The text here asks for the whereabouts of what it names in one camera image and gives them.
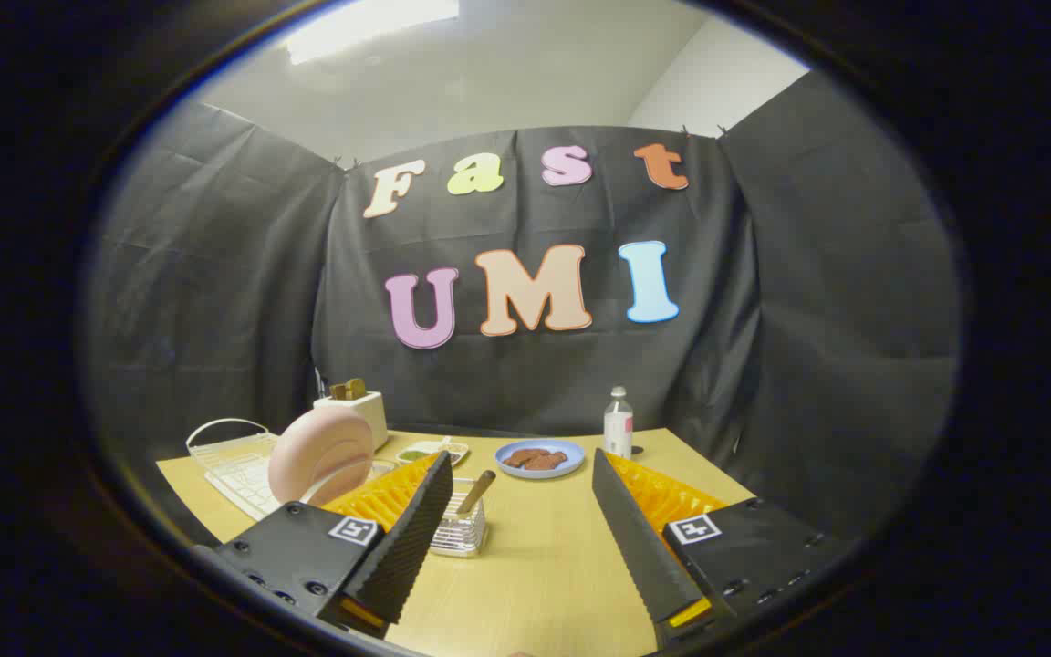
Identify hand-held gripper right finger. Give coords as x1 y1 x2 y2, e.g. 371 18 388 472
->
591 447 855 651

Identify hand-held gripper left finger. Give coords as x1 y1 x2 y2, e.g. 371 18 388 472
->
193 450 455 640

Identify wooden handled spoon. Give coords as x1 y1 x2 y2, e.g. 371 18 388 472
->
455 470 497 516

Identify pink plate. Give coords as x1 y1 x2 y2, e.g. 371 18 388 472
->
268 405 375 506

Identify small white dish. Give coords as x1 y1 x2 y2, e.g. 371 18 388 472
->
396 441 470 466

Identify blue plate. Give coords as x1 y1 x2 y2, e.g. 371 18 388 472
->
495 439 586 480

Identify clear bottle with white label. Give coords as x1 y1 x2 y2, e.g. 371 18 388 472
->
603 386 634 459

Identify brown food pieces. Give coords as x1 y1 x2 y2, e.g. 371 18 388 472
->
503 447 569 472

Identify white toaster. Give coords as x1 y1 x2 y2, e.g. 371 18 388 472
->
314 391 390 450

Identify black backdrop cloth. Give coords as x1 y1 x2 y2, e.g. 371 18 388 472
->
88 71 960 539

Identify metal wire basket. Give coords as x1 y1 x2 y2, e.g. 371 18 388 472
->
428 479 488 558

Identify white wire dish rack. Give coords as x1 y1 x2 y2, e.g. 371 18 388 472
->
186 418 399 521

